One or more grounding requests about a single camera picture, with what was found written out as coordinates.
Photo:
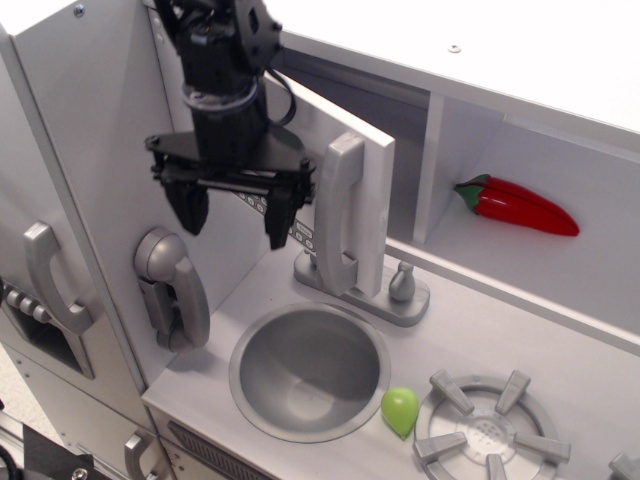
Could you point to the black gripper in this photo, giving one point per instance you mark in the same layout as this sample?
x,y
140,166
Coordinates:
x,y
234,145

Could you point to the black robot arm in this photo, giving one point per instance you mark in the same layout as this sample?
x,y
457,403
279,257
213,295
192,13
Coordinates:
x,y
226,48

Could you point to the grey toy telephone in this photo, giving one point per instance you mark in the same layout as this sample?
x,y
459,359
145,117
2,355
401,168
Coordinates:
x,y
172,291

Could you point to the grey toy faucet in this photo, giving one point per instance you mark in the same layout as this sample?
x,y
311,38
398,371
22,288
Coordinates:
x,y
402,300

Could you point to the round grey sink basin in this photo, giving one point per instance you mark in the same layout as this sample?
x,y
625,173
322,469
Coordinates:
x,y
309,373

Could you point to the white toy kitchen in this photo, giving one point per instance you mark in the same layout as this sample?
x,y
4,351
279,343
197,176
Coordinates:
x,y
544,94

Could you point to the red toy chili pepper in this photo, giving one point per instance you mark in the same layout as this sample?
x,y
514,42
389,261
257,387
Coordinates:
x,y
501,200

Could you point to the green toy pear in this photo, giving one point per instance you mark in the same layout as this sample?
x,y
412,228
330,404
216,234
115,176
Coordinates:
x,y
400,408

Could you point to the grey toy stove burner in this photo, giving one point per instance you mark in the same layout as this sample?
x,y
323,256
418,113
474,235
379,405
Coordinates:
x,y
481,427

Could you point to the grey fridge door handle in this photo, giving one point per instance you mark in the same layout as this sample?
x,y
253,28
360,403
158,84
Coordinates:
x,y
41,246

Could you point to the grey oven door handle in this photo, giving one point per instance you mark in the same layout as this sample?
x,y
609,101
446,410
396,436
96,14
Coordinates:
x,y
134,449

